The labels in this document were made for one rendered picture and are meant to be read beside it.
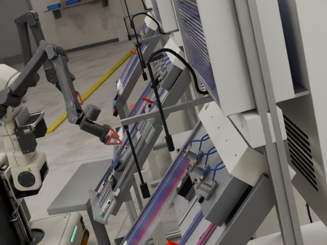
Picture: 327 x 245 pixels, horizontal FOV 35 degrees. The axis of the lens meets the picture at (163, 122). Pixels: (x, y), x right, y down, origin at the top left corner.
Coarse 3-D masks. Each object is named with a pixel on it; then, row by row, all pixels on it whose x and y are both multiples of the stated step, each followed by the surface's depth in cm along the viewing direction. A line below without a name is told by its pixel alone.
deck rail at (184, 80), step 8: (184, 72) 258; (184, 80) 259; (176, 88) 260; (184, 88) 261; (168, 96) 261; (176, 96) 261; (168, 104) 262; (160, 120) 264; (136, 144) 267; (144, 144) 268; (128, 160) 269
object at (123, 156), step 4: (136, 136) 287; (124, 140) 307; (128, 140) 296; (132, 140) 286; (136, 140) 280; (120, 148) 302; (128, 148) 284; (124, 152) 289; (128, 152) 279; (120, 156) 289; (124, 156) 284; (124, 160) 278
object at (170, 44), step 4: (168, 40) 303; (172, 40) 291; (168, 44) 296; (172, 44) 284; (168, 48) 289; (172, 48) 278; (176, 48) 268; (180, 48) 264; (168, 52) 282; (176, 52) 262; (180, 52) 257; (168, 56) 276; (172, 56) 266; (184, 56) 258; (172, 60) 261; (176, 60) 258; (180, 60) 258; (176, 64) 259; (180, 64) 259; (180, 68) 259
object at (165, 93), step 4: (160, 88) 291; (164, 92) 277; (168, 92) 269; (152, 96) 301; (160, 96) 281; (164, 96) 272; (152, 100) 295; (160, 100) 277; (152, 108) 283; (156, 108) 274
